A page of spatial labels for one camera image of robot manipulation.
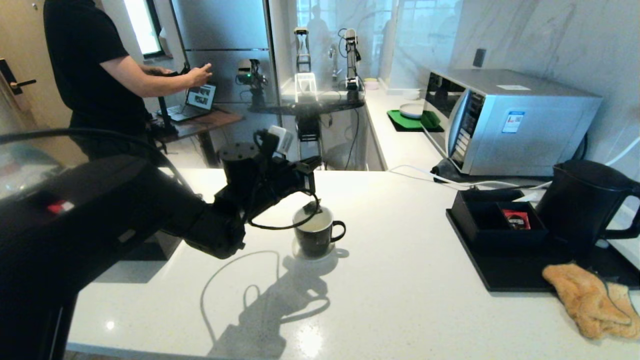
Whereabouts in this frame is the black electric kettle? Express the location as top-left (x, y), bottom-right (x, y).
top-left (535, 160), bottom-right (640, 256)

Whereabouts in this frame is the black ceramic mug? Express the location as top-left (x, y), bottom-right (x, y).
top-left (293, 205), bottom-right (347, 259)

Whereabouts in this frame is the robot behind glass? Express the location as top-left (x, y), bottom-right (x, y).
top-left (236, 27), bottom-right (373, 171)

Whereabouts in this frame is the wooden table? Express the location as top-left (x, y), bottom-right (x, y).
top-left (159, 109), bottom-right (246, 168)

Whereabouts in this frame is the open laptop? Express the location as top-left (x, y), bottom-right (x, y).
top-left (167, 82), bottom-right (218, 123)

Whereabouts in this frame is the silver refrigerator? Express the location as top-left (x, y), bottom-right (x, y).
top-left (170, 0), bottom-right (286, 171)

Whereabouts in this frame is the black organizer box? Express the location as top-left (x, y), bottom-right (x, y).
top-left (451, 189), bottom-right (549, 251)

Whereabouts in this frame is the red coffee sachet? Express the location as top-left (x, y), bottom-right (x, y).
top-left (502, 209), bottom-right (533, 232)

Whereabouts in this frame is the black serving tray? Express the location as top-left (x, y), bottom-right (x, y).
top-left (445, 190), bottom-right (640, 293)

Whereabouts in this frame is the bright window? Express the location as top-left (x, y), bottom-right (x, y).
top-left (123, 0), bottom-right (163, 61)

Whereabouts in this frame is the person in black shirt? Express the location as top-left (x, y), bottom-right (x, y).
top-left (42, 0), bottom-right (213, 161)

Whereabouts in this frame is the silver microwave oven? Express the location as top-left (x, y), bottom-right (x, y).
top-left (422, 69), bottom-right (603, 178)

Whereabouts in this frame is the orange cloth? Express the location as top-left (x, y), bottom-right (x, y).
top-left (542, 264), bottom-right (640, 341)

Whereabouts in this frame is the wooden door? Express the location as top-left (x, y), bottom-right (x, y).
top-left (0, 0), bottom-right (76, 166)

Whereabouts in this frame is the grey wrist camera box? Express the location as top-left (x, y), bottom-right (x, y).
top-left (267, 125), bottom-right (295, 157)

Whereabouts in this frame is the black door handle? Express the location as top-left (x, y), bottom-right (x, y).
top-left (0, 59), bottom-right (38, 97)

